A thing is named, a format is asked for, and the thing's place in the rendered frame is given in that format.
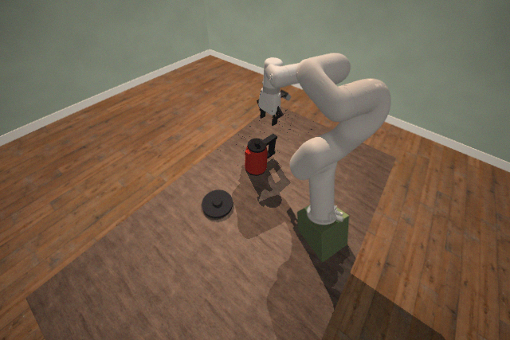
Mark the red electric kettle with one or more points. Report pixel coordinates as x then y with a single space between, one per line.
256 154

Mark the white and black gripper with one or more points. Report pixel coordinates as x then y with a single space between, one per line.
270 104

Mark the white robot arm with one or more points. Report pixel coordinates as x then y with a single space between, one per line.
346 104

